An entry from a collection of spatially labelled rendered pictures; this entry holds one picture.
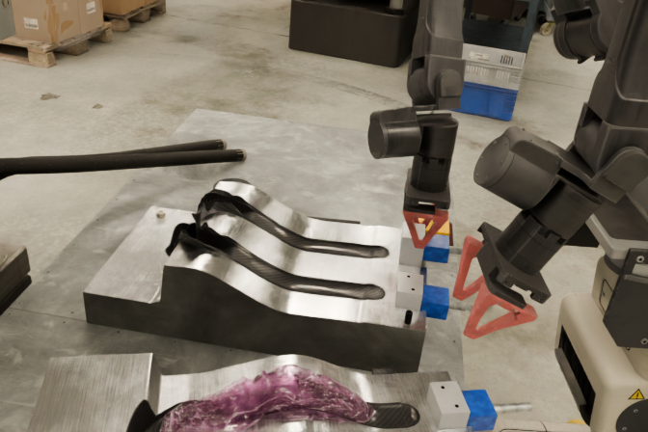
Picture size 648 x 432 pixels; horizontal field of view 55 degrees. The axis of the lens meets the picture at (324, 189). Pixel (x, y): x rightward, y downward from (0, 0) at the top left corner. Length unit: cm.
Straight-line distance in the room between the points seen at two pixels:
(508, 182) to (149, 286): 57
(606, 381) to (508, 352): 125
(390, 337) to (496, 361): 137
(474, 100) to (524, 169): 358
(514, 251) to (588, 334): 46
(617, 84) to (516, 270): 21
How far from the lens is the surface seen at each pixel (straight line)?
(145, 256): 106
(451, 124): 92
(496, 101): 422
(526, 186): 66
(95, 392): 77
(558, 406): 218
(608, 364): 109
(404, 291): 91
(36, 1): 473
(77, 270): 115
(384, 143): 87
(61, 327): 104
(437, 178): 94
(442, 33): 92
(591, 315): 117
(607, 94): 66
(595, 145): 67
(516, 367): 225
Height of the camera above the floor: 146
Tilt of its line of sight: 28 degrees down
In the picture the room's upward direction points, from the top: 5 degrees clockwise
